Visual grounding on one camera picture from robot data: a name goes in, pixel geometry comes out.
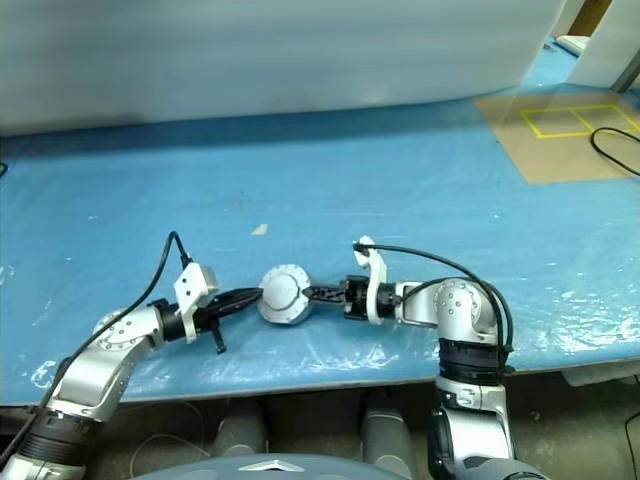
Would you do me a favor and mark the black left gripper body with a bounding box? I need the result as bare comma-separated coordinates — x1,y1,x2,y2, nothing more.
192,297,229,356

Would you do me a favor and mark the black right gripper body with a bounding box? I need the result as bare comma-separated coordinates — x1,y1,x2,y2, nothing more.
342,275,374,321

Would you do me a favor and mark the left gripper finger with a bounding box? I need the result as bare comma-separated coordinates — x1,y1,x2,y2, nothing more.
205,294,260,325
217,285,263,304

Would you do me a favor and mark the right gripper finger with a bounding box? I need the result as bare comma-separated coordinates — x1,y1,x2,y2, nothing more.
301,282,349,297
307,292,349,308

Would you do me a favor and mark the round silver motor cover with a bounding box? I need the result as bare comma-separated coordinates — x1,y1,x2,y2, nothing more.
257,263,307,324

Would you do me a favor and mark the dark grey rounded cylinder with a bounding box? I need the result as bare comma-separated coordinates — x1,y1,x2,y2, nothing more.
214,409,269,459
362,394,416,469

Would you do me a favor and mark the grey rounded shell with emblem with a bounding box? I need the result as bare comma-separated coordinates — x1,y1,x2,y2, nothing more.
164,452,401,480

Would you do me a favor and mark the white foam backdrop sheet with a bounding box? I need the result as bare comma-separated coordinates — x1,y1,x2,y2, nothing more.
0,0,571,139

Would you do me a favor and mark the brown cardboard sheet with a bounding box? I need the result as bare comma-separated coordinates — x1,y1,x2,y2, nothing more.
473,91,640,186

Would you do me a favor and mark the flat white object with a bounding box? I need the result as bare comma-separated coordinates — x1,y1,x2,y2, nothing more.
554,33,594,52

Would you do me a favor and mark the white upright board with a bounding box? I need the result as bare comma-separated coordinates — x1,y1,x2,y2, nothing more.
569,0,640,91

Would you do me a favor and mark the brown wooden board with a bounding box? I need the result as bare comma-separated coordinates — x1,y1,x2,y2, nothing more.
569,0,614,34

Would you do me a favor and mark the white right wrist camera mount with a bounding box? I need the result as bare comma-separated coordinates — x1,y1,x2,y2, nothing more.
352,234,389,325

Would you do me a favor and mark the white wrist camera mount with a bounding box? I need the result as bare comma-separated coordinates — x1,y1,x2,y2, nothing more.
352,234,389,325
172,262,221,345

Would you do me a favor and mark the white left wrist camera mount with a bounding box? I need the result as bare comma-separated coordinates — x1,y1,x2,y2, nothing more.
172,262,221,345

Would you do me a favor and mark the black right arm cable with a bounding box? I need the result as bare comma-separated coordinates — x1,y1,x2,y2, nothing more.
352,241,516,374

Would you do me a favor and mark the thin white wire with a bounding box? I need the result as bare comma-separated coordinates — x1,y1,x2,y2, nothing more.
127,399,214,476

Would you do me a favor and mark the black cable on cardboard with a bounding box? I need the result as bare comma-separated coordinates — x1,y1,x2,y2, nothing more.
589,127,640,177

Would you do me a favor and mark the grey metal post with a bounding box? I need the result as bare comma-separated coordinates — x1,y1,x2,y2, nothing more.
612,29,640,94

